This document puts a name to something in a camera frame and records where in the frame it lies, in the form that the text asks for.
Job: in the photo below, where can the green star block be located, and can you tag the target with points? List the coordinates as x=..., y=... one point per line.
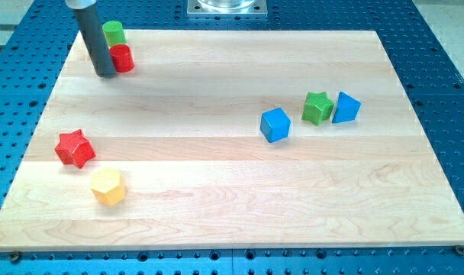
x=317, y=107

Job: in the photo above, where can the yellow hexagon block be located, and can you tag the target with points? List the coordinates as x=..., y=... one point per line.
x=107, y=186

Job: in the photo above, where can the green cylinder block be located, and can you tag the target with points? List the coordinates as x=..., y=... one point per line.
x=114, y=33

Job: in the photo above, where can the silver rod mount collar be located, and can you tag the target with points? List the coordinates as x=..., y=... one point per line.
x=79, y=4

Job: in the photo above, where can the red star block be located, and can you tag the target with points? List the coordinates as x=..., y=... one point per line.
x=74, y=148

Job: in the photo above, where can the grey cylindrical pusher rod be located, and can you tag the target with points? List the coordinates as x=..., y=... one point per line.
x=95, y=42

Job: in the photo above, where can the red cylinder block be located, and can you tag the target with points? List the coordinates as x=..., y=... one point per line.
x=122, y=58

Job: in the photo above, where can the blue cube block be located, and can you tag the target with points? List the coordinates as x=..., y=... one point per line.
x=275, y=125

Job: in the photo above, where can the blue triangle block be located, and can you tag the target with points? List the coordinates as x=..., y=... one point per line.
x=347, y=108

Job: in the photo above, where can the light wooden board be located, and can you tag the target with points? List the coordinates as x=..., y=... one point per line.
x=183, y=129

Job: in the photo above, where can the blue perforated table plate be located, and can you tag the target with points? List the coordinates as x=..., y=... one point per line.
x=33, y=57

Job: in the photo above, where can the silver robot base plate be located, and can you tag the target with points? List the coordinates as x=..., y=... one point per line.
x=227, y=8

